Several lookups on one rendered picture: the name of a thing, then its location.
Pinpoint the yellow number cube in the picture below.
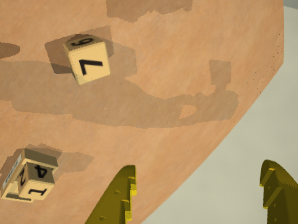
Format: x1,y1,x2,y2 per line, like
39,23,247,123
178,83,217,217
17,162,55,200
63,35,111,85

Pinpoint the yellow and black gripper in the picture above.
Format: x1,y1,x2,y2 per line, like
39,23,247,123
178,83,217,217
85,159,298,224

